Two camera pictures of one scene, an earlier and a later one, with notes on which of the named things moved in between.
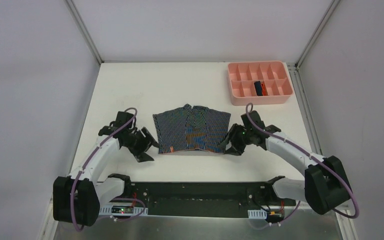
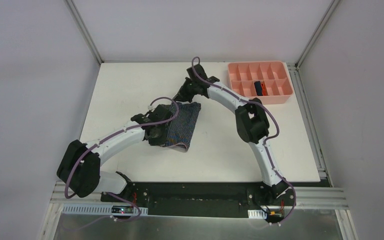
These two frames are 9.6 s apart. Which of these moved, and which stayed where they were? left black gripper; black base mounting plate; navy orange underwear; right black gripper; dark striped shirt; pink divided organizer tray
Moved: right black gripper; dark striped shirt; left black gripper
Stayed: navy orange underwear; pink divided organizer tray; black base mounting plate
